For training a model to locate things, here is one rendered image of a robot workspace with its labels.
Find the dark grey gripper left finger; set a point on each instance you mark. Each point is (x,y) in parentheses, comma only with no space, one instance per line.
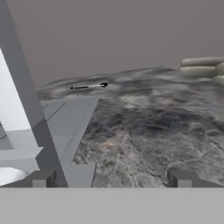
(43,178)

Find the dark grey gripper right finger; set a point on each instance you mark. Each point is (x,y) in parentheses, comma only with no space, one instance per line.
(183,179)

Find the white rounded object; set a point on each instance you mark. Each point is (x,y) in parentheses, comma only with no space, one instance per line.
(10,175)

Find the black and silver utensil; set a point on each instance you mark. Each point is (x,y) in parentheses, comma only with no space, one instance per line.
(89,86)

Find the beige rounded stack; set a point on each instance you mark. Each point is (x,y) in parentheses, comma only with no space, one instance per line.
(201,67)

